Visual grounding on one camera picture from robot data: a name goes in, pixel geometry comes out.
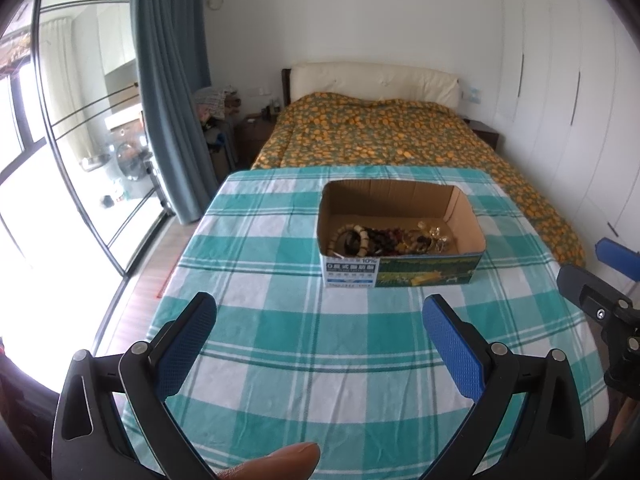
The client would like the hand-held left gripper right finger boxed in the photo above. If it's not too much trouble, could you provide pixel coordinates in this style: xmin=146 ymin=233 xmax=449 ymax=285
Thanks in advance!
xmin=421 ymin=294 xmax=587 ymax=480

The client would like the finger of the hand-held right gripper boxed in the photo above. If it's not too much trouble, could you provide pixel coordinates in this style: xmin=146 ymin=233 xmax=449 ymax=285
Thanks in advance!
xmin=596 ymin=238 xmax=640 ymax=284
xmin=556 ymin=264 xmax=640 ymax=387

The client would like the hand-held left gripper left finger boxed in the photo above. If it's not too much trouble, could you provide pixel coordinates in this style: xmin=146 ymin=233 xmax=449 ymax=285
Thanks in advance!
xmin=51 ymin=291 xmax=221 ymax=480

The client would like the cardboard box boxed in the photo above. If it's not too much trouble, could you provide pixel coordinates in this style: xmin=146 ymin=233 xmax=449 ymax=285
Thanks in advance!
xmin=318 ymin=179 xmax=487 ymax=290

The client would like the gold bangle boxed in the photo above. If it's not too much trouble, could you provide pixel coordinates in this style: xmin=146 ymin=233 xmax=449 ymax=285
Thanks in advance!
xmin=401 ymin=230 xmax=436 ymax=255

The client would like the dark red bead bracelet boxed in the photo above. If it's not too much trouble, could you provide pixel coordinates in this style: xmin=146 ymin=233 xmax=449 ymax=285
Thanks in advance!
xmin=367 ymin=227 xmax=407 ymax=254

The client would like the wooden bead bracelet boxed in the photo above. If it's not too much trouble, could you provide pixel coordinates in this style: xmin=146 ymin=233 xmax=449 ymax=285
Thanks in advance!
xmin=327 ymin=225 xmax=374 ymax=257

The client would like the person's left hand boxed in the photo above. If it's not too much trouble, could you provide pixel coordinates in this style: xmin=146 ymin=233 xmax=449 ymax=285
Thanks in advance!
xmin=214 ymin=441 xmax=321 ymax=480

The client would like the teal checkered tablecloth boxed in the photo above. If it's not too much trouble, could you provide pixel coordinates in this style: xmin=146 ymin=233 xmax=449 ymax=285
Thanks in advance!
xmin=121 ymin=165 xmax=611 ymax=480

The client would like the dark wooden nightstand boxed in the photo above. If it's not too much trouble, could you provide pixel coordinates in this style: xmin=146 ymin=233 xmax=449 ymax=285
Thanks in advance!
xmin=234 ymin=113 xmax=279 ymax=169
xmin=465 ymin=119 xmax=503 ymax=151

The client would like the white wardrobe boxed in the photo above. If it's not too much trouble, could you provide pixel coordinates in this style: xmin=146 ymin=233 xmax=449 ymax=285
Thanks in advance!
xmin=497 ymin=0 xmax=640 ymax=273

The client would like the standing fan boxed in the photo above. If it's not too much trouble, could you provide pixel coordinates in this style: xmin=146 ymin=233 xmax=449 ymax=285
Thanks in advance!
xmin=114 ymin=141 xmax=149 ymax=182

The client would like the bed with orange bedspread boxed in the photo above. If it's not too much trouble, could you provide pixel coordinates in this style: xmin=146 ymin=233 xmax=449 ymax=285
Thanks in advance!
xmin=250 ymin=91 xmax=587 ymax=269

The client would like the pile of clothes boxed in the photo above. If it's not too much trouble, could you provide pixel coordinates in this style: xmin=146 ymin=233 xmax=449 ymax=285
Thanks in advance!
xmin=192 ymin=86 xmax=241 ymax=124

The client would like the blue-grey curtain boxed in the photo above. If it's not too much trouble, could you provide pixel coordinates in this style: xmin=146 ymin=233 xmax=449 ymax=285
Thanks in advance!
xmin=129 ymin=0 xmax=221 ymax=226

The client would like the sliding glass door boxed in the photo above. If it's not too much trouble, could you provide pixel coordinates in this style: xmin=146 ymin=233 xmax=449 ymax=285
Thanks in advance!
xmin=0 ymin=0 xmax=174 ymax=282

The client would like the cream padded headboard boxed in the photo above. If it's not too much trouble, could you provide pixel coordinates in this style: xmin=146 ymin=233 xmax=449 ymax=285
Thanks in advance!
xmin=281 ymin=61 xmax=461 ymax=110

